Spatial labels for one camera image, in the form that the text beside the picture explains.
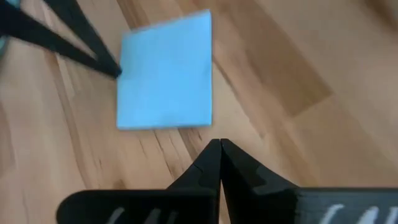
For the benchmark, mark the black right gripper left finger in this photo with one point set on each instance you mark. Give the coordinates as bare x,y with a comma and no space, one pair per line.
186,205

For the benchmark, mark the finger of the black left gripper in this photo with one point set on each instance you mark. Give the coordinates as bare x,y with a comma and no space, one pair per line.
37,32
81,25

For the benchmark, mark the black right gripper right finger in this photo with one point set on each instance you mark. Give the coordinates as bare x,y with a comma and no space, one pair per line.
255,202

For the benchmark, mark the blue sticky note pad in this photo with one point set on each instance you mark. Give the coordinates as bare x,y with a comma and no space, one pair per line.
164,71

